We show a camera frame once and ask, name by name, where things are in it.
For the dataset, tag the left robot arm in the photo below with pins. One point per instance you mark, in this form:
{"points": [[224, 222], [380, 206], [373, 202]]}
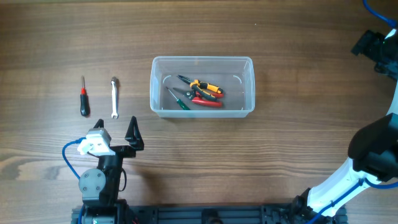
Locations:
{"points": [[100, 186]]}

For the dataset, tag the black red-collar screwdriver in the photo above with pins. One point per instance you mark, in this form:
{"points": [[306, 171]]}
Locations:
{"points": [[84, 103]]}

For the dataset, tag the orange black needle-nose pliers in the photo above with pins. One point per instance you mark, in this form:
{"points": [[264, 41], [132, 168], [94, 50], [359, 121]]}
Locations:
{"points": [[207, 90]]}

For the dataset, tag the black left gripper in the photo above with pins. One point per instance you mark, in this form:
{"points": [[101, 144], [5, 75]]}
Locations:
{"points": [[135, 141]]}

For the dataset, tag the red handle snips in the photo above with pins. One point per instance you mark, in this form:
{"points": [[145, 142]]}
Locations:
{"points": [[196, 98]]}

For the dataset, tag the green handle screwdriver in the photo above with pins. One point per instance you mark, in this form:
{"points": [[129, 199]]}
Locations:
{"points": [[178, 100]]}

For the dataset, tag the silver combination wrench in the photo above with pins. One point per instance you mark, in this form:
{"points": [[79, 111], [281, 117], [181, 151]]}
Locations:
{"points": [[114, 93]]}

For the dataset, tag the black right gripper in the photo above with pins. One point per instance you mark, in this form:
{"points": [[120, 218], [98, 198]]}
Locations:
{"points": [[369, 49]]}

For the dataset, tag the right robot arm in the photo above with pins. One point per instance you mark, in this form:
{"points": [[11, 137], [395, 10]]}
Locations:
{"points": [[372, 152]]}

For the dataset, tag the clear plastic container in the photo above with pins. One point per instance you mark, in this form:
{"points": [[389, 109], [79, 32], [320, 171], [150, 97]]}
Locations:
{"points": [[235, 75]]}

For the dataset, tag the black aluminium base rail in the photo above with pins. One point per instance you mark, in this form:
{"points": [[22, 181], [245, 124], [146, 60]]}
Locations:
{"points": [[261, 214]]}

